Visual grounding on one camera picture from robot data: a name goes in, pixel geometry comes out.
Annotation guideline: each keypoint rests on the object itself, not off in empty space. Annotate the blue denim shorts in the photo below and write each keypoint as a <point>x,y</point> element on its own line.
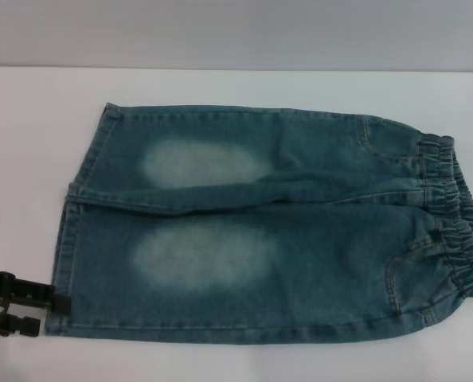
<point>220,278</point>

